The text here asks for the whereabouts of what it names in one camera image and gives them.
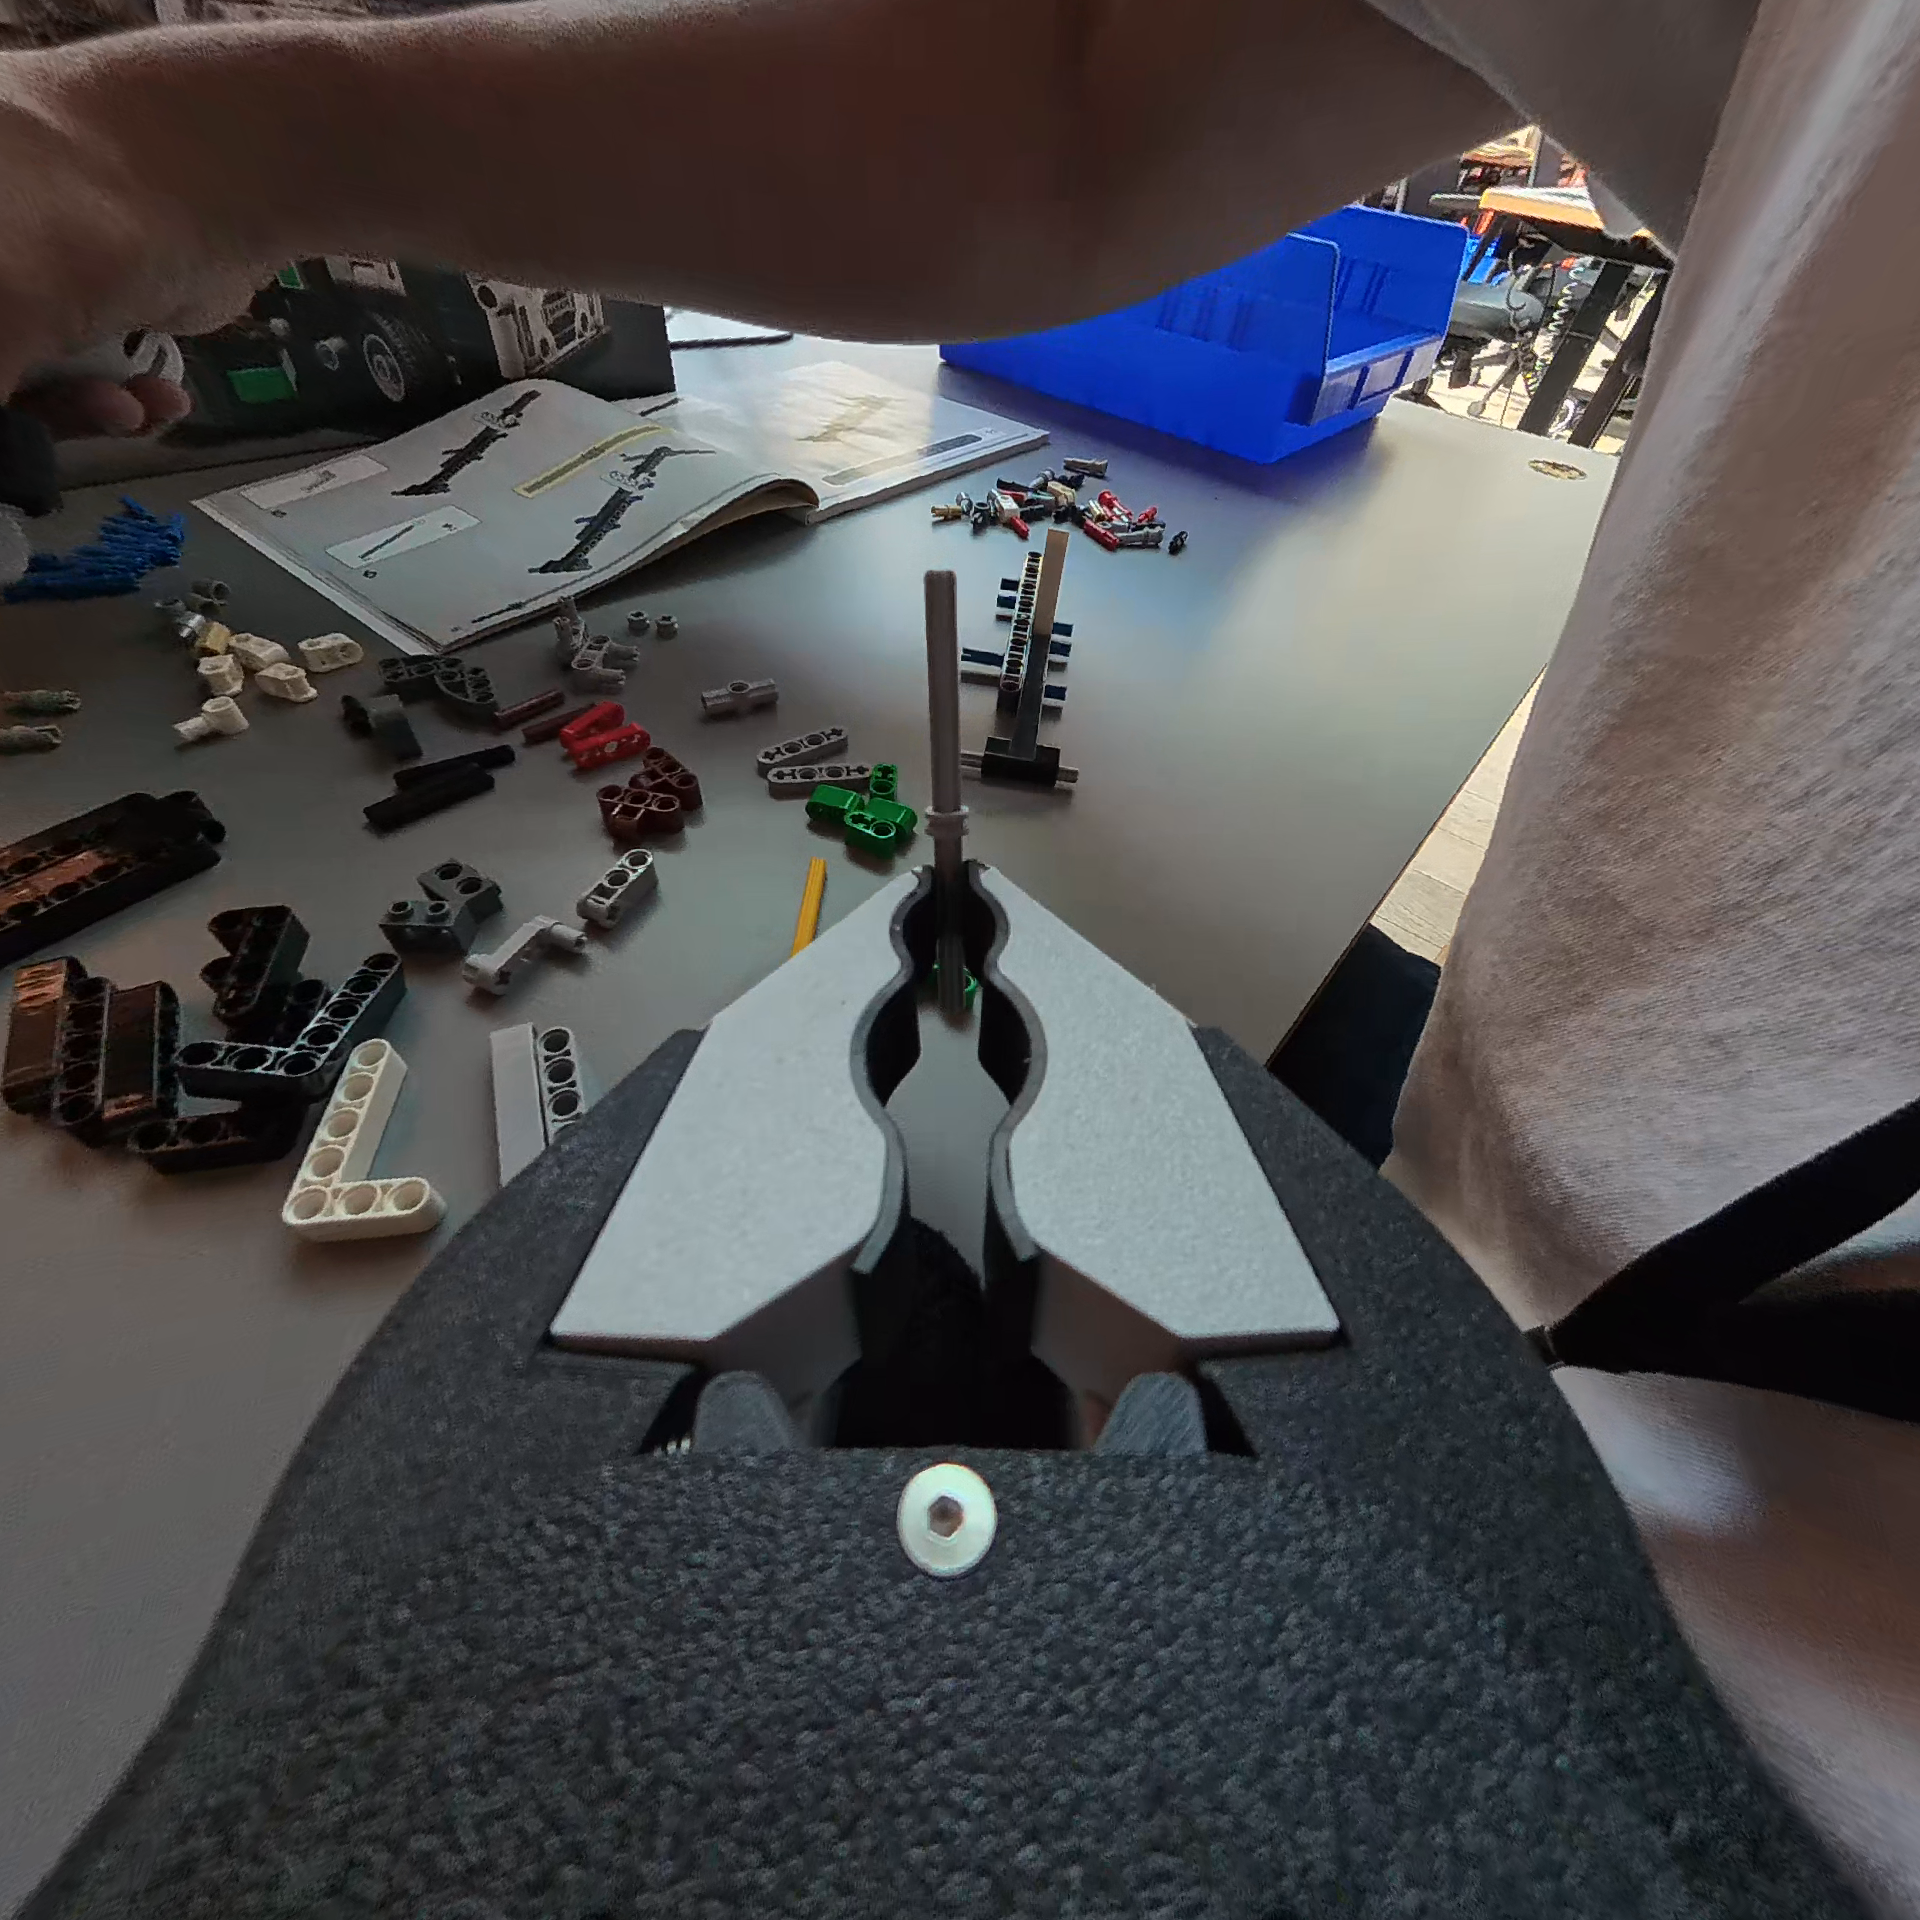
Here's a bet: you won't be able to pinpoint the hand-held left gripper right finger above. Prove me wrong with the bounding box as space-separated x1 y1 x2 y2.
976 861 1342 1427

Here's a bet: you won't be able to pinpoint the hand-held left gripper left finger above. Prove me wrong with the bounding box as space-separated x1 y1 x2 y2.
550 866 920 1419

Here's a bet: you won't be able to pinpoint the grey lego axle with bush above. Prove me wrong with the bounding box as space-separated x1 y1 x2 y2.
920 568 972 1023

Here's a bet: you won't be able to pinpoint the person's right forearm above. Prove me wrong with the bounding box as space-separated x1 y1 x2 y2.
151 0 1525 376

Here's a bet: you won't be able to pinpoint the pile of blue lego pins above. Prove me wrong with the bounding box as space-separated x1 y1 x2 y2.
5 499 191 606

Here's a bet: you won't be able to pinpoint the light grey short lego beam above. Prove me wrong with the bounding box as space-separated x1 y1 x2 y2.
488 1023 591 1187

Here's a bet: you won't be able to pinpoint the light grey lego crank piece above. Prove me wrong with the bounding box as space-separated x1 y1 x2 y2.
459 914 591 999

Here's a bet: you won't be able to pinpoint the green lego connectors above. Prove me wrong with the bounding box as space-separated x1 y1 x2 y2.
805 762 920 866

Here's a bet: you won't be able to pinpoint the dark red lego connectors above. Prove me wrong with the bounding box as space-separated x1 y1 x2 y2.
596 746 704 843

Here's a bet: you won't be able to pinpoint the white angled lego beam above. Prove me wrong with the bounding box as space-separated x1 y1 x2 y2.
278 1037 447 1242

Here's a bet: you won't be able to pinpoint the dark grey lego pin blocks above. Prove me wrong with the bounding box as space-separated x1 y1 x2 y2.
378 858 509 960

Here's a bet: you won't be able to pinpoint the long black lego beams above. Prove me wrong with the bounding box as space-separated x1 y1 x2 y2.
0 790 229 971

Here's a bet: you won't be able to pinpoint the lego set box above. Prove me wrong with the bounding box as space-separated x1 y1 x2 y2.
180 259 677 445

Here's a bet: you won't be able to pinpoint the dark grey triangular lego piece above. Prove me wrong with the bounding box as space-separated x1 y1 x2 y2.
374 652 501 731

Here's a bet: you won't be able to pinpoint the short black lego beams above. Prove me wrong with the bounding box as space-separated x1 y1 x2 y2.
364 746 517 832

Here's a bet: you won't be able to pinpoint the black lego beam assembly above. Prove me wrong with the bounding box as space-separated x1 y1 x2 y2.
958 527 1084 796

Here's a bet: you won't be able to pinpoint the grey lego angle connectors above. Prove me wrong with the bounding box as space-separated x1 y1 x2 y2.
550 594 645 693

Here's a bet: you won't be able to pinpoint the pile of black lego beams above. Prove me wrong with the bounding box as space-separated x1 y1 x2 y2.
0 906 408 1176

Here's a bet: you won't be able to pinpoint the person's right hand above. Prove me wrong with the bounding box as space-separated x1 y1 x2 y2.
0 59 212 440

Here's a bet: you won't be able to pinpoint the person's dark pants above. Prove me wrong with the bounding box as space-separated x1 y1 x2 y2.
1266 927 1444 1175

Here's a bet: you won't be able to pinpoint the cluster of small white connectors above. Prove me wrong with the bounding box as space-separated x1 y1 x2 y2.
157 575 366 750

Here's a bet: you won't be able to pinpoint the open instruction booklet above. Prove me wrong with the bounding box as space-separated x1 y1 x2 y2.
195 358 1048 655

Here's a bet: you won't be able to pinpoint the pile of mixed small pins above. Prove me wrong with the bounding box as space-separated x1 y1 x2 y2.
931 455 1196 555

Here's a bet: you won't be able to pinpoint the person's light shirt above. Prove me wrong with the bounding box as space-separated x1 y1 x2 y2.
1357 0 1920 1920

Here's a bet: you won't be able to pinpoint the blue plastic bin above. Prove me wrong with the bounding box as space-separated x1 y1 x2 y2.
942 205 1469 467

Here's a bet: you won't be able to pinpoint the black strap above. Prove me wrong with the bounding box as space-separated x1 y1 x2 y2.
1530 1101 1920 1423

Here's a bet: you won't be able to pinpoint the black frame desk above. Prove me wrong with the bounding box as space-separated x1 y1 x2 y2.
1411 132 1680 452

